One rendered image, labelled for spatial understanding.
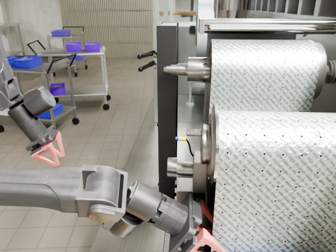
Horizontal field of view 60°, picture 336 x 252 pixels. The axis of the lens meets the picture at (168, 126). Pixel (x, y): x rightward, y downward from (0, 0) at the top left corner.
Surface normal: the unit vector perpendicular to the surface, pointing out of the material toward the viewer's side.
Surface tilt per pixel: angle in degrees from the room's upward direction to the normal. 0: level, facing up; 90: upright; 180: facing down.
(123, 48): 90
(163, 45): 90
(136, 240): 0
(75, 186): 24
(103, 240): 0
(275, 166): 90
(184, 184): 0
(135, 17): 90
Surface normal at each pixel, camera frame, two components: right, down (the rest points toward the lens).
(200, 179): -0.07, 0.38
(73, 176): 0.15, -0.69
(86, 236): 0.00, -0.92
